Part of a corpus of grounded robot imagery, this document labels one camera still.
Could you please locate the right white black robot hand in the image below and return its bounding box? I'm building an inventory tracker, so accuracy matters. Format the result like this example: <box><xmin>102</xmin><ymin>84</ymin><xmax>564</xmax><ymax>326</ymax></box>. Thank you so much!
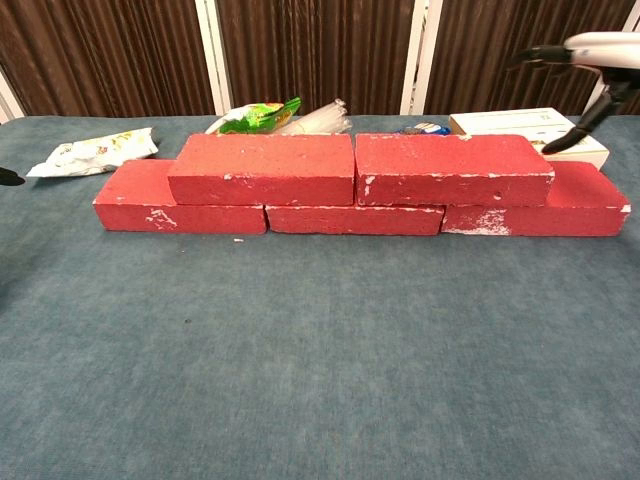
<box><xmin>507</xmin><ymin>32</ymin><xmax>640</xmax><ymax>155</ymax></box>

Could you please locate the red brick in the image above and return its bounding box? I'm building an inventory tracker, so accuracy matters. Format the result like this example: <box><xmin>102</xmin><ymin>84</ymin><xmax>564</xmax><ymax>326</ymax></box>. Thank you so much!
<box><xmin>167</xmin><ymin>132</ymin><xmax>356</xmax><ymax>207</ymax></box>
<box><xmin>439</xmin><ymin>160</ymin><xmax>633</xmax><ymax>237</ymax></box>
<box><xmin>264</xmin><ymin>203</ymin><xmax>446</xmax><ymax>237</ymax></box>
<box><xmin>92</xmin><ymin>159</ymin><xmax>269</xmax><ymax>236</ymax></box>
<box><xmin>353</xmin><ymin>133</ymin><xmax>556</xmax><ymax>208</ymax></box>

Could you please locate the white crumpled snack bag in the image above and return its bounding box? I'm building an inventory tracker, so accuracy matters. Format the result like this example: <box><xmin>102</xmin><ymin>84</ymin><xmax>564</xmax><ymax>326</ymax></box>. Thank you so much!
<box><xmin>26</xmin><ymin>127</ymin><xmax>160</xmax><ymax>179</ymax></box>

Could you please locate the white flat cardboard box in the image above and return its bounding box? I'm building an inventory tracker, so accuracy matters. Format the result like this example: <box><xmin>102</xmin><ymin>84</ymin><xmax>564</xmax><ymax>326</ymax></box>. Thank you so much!
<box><xmin>448</xmin><ymin>106</ymin><xmax>612</xmax><ymax>171</ymax></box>

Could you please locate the blue cookie packet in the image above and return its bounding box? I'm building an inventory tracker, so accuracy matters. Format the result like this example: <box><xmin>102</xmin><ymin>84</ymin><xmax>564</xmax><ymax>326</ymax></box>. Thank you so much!
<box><xmin>394</xmin><ymin>122</ymin><xmax>452</xmax><ymax>137</ymax></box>

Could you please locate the green snack bag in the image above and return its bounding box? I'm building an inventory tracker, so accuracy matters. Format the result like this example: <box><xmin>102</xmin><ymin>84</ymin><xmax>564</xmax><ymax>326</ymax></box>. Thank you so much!
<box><xmin>204</xmin><ymin>96</ymin><xmax>303</xmax><ymax>136</ymax></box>

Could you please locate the bundle of clear plastic straws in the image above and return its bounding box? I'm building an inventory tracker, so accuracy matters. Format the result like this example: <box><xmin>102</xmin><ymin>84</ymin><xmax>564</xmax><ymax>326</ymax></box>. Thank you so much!
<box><xmin>272</xmin><ymin>98</ymin><xmax>352</xmax><ymax>136</ymax></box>

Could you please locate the blue felt table cover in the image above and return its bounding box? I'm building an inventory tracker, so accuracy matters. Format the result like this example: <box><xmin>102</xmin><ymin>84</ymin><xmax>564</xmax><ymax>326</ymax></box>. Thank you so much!
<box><xmin>0</xmin><ymin>114</ymin><xmax>640</xmax><ymax>480</ymax></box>

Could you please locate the brown partition panel white frame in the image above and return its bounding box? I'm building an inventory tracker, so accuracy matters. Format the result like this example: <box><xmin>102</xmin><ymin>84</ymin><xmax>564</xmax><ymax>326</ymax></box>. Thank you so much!
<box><xmin>607</xmin><ymin>69</ymin><xmax>640</xmax><ymax>117</ymax></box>
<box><xmin>422</xmin><ymin>0</ymin><xmax>640</xmax><ymax>117</ymax></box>
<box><xmin>0</xmin><ymin>0</ymin><xmax>217</xmax><ymax>120</ymax></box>
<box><xmin>215</xmin><ymin>0</ymin><xmax>417</xmax><ymax>116</ymax></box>

